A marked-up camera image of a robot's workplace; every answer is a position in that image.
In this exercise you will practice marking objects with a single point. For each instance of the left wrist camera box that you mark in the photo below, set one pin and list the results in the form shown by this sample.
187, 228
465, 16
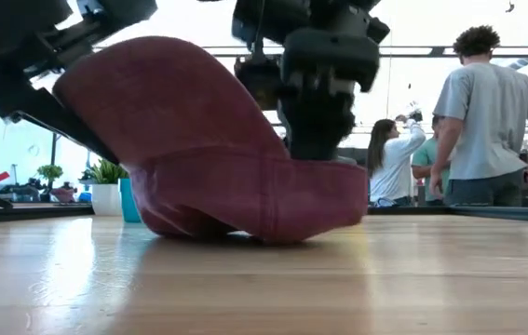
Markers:
259, 81

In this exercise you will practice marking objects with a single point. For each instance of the small plant in white pot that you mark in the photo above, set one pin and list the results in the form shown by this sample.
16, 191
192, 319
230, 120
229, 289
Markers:
105, 195

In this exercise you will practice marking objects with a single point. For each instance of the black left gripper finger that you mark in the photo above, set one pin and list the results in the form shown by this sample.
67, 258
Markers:
333, 121
301, 125

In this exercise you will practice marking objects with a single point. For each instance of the person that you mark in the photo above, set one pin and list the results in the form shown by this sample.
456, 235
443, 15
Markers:
394, 163
424, 160
489, 121

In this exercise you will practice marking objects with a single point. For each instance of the green background plant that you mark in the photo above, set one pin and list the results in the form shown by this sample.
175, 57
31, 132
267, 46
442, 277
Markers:
50, 174

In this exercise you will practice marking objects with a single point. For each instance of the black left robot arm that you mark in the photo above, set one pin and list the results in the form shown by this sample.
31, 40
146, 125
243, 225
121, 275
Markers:
12, 28

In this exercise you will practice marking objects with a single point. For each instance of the blue plastic bin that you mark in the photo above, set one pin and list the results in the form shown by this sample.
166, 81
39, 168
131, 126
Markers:
128, 200

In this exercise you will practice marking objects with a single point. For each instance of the maroon baseball cap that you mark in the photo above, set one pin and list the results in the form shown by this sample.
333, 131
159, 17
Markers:
198, 163

